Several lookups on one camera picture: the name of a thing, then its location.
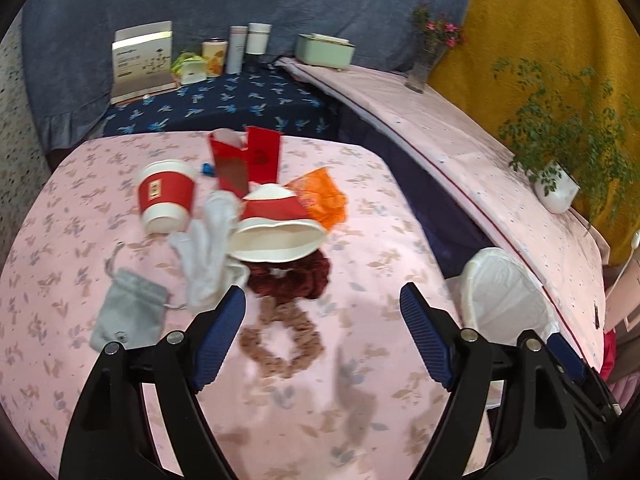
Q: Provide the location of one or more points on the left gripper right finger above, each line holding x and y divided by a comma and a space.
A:
506, 415

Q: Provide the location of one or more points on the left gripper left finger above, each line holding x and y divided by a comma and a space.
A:
110, 436

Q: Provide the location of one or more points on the grey drawstring pouch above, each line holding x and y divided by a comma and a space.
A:
133, 311

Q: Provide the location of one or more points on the white cloth glove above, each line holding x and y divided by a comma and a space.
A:
203, 253

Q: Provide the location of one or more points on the beige polka dot scrunchie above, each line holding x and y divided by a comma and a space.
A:
283, 341

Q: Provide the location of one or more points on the dark red velvet scrunchie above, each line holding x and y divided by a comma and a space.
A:
304, 278

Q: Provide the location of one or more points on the red white paper cup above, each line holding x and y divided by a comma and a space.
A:
166, 191

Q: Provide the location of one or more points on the squashed red paper cup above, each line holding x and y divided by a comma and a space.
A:
274, 227

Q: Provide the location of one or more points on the orange plastic bag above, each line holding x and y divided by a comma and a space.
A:
321, 198

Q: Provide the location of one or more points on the blue wrapper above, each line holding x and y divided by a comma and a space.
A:
208, 170

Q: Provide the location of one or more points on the red card envelope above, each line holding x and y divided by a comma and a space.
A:
244, 158

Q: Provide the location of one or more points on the white lined trash bin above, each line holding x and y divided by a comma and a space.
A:
500, 298

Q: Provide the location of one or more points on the pink dotted shelf cloth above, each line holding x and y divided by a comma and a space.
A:
473, 167

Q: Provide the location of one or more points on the green plant white pot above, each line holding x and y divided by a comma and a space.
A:
573, 121

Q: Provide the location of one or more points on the glass vase pink flowers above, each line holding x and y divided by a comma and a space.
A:
434, 36

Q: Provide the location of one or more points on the green yellow snack packet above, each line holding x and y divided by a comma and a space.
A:
189, 68

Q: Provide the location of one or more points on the navy floral cloth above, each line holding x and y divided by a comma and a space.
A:
268, 98

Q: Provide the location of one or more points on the white booklet display box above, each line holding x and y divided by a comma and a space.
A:
141, 57

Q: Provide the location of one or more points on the orange floral tin can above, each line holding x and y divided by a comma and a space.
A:
214, 52

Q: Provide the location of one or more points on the mint green tissue box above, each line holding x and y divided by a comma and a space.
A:
324, 51

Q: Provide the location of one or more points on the white cylindrical jar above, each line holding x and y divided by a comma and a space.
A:
257, 38

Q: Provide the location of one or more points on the tall white bottle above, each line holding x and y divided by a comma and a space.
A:
236, 49

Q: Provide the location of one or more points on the blue velvet backdrop cloth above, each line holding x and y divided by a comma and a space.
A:
67, 43

